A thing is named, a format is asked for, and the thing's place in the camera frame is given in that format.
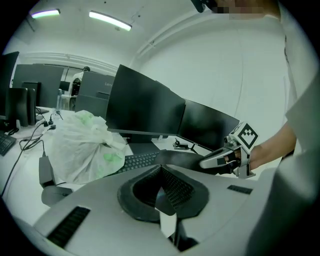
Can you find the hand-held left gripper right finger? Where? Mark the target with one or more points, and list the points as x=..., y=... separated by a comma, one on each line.
x=220, y=215

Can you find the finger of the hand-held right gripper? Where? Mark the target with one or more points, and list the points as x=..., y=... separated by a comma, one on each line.
x=211, y=160

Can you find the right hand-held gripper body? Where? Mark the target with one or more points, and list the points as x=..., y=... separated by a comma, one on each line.
x=246, y=136

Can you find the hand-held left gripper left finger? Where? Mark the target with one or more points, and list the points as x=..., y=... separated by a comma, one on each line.
x=105, y=220

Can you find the black mouse pad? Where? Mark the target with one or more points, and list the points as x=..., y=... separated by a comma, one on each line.
x=180, y=158

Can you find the person's right forearm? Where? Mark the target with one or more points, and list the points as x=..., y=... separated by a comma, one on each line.
x=272, y=147

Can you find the large curved black monitor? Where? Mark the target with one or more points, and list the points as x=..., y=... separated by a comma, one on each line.
x=207, y=125

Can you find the grey oval device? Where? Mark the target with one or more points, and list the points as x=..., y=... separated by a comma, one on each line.
x=53, y=196

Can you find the person's white shirt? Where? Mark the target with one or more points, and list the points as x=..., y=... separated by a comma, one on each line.
x=305, y=120

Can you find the black keyboard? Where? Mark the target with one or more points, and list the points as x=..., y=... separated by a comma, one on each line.
x=140, y=161
x=6, y=143

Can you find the white plastic bag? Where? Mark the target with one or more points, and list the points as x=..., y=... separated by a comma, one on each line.
x=82, y=150

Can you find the black flat computer monitor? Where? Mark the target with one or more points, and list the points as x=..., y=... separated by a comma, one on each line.
x=145, y=105

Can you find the black power plug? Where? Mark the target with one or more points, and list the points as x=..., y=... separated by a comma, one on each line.
x=51, y=119

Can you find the small black monitor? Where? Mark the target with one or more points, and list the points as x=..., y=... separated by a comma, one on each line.
x=91, y=105

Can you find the clear water bottle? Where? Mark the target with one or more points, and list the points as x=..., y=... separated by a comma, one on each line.
x=59, y=100

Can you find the ceiling strip light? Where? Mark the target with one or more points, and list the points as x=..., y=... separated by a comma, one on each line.
x=45, y=13
x=110, y=20

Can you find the person's black head camera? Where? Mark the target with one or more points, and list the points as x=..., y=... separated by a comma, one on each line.
x=200, y=5

